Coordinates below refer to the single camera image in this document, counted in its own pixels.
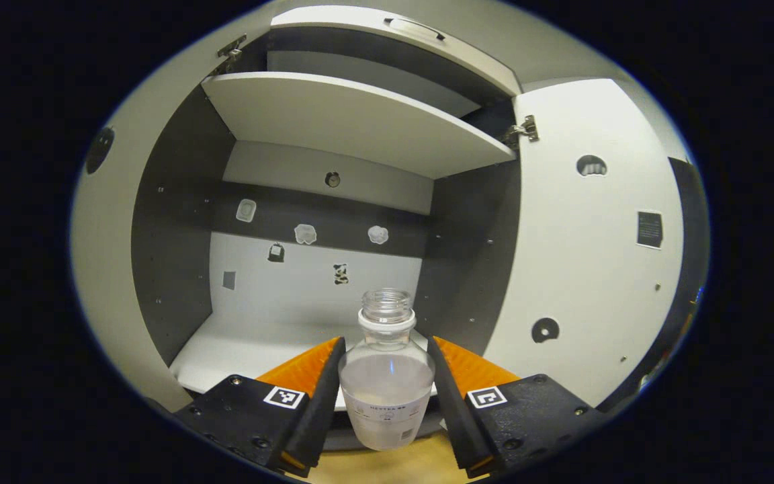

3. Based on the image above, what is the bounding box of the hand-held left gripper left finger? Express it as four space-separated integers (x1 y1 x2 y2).
173 335 347 479

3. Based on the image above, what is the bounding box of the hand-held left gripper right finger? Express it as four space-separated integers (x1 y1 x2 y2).
426 335 608 479

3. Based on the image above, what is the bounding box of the clear plastic bottle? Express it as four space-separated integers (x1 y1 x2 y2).
338 288 437 451

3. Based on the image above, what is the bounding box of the metal door hinge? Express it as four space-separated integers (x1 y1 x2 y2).
501 116 540 149
216 35 249 75

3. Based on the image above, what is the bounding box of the white cabinet shelf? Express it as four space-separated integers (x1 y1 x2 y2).
266 50 483 118
200 71 517 179

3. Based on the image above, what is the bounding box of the white cabinet top panel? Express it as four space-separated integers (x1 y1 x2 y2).
269 5 522 96

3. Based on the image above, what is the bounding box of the black backdrop cloth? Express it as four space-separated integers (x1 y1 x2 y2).
666 156 709 404

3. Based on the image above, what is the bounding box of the metal top panel handle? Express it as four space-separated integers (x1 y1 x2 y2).
384 17 447 42

